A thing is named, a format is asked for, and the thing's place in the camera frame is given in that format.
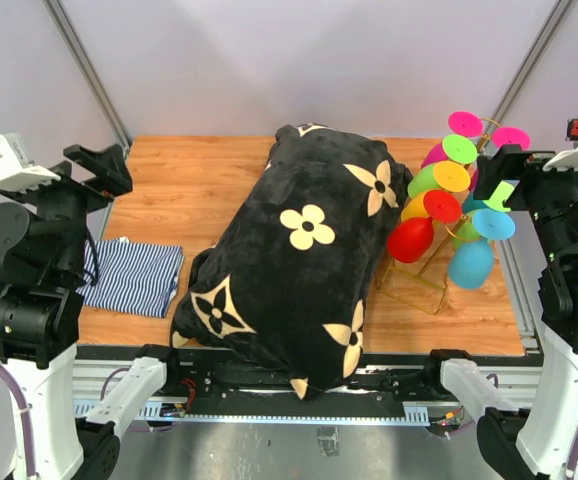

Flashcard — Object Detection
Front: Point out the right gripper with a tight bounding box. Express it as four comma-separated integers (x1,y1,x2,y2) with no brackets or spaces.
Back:
471,139,578,260

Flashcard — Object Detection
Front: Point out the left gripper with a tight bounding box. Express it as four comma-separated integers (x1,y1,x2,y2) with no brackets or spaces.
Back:
3,140,132,279

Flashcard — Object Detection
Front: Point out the light green wine glass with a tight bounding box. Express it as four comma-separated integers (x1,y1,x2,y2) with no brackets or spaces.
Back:
451,211,481,250

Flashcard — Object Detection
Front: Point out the blue wine glass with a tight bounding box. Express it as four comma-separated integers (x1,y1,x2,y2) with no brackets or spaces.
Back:
447,208,516,290

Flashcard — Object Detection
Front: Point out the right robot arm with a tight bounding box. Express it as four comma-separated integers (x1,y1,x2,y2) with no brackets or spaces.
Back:
421,145,578,479

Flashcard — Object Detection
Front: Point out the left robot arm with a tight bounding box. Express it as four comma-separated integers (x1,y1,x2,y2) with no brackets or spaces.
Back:
0,135,183,479

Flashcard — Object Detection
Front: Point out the pink base rear glass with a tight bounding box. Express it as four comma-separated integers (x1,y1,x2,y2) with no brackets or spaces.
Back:
491,126,531,150

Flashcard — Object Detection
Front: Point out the pink base wine glass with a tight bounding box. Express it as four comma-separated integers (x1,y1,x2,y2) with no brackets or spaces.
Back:
447,111,484,138

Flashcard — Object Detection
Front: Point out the red wine glass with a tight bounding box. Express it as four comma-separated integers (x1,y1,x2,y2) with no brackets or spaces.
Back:
387,189,462,264

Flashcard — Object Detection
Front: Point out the teal glass green base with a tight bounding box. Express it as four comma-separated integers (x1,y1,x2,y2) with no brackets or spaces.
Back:
462,181,515,214

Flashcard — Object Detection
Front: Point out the magenta glass green base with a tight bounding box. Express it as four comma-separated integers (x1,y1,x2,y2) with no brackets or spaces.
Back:
421,134,478,168

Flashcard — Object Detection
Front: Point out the green glass yellow base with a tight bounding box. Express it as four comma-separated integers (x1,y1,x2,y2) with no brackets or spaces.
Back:
407,160,471,198

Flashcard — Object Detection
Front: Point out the blue white striped cloth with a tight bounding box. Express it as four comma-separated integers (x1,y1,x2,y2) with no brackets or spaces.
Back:
78,237,185,318

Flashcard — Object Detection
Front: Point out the black floral plush pillow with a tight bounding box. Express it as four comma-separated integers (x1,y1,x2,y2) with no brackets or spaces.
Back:
170,123,412,400

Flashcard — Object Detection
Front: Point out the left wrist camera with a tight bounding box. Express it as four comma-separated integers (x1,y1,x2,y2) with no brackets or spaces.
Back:
0,133,61,193

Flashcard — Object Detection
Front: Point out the gold wire glass rack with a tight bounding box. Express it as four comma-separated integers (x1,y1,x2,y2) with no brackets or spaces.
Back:
376,118,500,315

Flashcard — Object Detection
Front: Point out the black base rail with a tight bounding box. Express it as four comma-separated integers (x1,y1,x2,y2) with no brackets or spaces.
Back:
73,339,543,429

